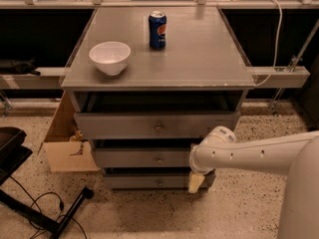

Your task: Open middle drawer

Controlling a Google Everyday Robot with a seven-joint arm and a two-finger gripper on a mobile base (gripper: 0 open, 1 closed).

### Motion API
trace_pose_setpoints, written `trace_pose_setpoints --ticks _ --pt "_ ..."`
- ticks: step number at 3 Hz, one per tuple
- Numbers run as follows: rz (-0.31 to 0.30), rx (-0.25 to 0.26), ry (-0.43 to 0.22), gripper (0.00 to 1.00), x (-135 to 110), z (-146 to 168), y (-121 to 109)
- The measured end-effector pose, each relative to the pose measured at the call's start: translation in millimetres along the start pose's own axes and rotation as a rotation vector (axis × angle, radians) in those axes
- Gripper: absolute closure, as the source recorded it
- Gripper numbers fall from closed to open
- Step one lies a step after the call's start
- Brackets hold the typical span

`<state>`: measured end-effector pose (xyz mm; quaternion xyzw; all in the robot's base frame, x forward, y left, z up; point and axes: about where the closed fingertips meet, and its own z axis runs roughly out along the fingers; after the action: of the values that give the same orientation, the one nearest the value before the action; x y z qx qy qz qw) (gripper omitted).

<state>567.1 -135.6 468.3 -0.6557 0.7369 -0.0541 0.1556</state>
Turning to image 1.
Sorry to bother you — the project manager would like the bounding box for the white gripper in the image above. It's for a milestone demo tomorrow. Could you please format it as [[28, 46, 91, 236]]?
[[188, 144, 218, 193]]

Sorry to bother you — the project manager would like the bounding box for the grey drawer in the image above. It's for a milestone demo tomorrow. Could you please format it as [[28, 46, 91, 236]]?
[[74, 112, 240, 139], [102, 171, 216, 191], [93, 148, 190, 168]]

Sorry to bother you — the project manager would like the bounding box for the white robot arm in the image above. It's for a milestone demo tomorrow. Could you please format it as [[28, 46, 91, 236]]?
[[188, 126, 319, 239]]

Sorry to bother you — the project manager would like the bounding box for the grey top drawer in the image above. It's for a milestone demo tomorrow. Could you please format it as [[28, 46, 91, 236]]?
[[74, 112, 240, 139]]

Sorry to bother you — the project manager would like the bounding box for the grey bottom drawer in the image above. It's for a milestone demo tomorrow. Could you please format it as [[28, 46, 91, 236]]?
[[102, 171, 216, 191]]

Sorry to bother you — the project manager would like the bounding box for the grey drawer cabinet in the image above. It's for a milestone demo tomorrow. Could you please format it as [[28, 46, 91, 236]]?
[[62, 7, 254, 189]]

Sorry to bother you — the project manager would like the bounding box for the cardboard box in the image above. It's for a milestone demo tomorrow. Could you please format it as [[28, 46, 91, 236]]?
[[43, 92, 99, 172]]

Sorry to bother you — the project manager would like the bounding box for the white bowl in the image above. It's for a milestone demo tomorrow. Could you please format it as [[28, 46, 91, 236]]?
[[89, 42, 131, 76]]

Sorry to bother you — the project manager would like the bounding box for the blue Pepsi can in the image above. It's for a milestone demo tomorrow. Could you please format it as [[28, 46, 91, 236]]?
[[149, 11, 166, 50]]

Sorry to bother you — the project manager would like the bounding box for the black stand base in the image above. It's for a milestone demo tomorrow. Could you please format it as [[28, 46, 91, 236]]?
[[0, 187, 94, 239]]

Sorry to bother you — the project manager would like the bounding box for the black chair seat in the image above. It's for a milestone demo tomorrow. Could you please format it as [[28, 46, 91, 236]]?
[[0, 126, 32, 185]]

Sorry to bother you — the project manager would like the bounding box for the black floor cable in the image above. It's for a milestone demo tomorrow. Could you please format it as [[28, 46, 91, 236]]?
[[7, 175, 88, 239]]

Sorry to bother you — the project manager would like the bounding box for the white cable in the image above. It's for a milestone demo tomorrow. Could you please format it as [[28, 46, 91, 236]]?
[[254, 0, 283, 88]]

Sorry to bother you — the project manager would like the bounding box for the metal railing frame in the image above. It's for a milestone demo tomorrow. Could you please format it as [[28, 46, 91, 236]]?
[[0, 0, 319, 118]]

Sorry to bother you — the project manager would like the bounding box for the black object on rail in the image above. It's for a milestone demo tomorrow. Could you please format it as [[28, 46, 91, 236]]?
[[0, 59, 41, 76]]

